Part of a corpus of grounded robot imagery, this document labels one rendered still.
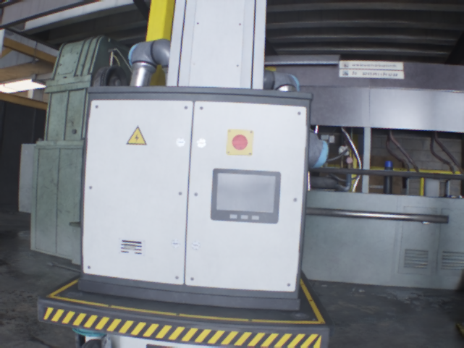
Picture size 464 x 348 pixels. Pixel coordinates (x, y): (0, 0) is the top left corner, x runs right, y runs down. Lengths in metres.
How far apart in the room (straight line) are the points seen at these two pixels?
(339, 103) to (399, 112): 0.42
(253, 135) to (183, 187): 0.20
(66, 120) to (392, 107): 2.32
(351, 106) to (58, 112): 2.14
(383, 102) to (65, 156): 2.25
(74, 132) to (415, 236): 2.45
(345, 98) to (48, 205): 2.27
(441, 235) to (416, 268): 0.27
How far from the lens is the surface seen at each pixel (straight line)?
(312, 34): 3.30
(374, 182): 5.23
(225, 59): 1.39
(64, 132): 2.94
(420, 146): 7.51
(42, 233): 3.06
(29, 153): 5.95
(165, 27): 2.09
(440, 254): 2.61
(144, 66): 1.69
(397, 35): 3.29
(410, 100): 2.66
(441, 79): 2.76
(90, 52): 3.02
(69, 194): 2.81
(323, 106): 2.64
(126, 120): 0.94
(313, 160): 1.53
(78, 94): 2.94
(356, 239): 2.54
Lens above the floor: 0.62
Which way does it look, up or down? level
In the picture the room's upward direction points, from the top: 3 degrees clockwise
